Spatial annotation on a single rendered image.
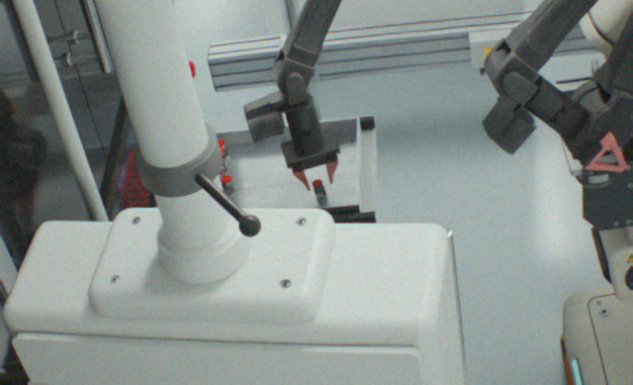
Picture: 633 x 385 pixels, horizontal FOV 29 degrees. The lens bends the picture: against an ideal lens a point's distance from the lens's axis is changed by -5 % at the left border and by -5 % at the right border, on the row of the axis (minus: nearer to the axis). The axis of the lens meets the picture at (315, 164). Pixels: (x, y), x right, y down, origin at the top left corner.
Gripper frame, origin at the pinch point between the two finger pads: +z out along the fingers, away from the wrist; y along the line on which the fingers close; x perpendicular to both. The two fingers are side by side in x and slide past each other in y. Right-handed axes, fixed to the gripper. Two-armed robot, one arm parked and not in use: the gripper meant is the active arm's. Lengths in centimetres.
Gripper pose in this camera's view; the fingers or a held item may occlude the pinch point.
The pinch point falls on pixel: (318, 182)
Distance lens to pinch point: 240.0
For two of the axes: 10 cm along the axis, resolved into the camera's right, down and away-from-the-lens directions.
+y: -9.6, 2.8, -0.4
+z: 1.9, 7.5, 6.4
